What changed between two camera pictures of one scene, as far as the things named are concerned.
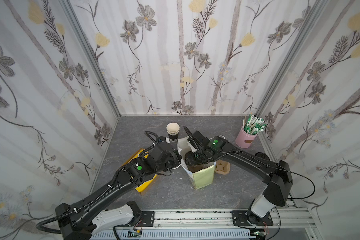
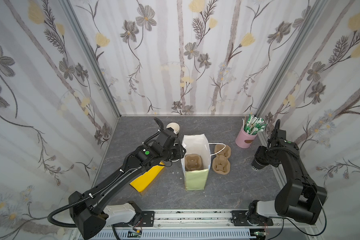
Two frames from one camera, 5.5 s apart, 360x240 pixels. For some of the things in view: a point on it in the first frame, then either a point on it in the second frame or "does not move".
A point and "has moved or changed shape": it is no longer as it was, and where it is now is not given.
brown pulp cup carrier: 222,167 does not move
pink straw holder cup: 244,139 does not move
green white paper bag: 201,175 has moved or changed shape
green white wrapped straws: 253,125 does not move
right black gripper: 192,157 → 279,135
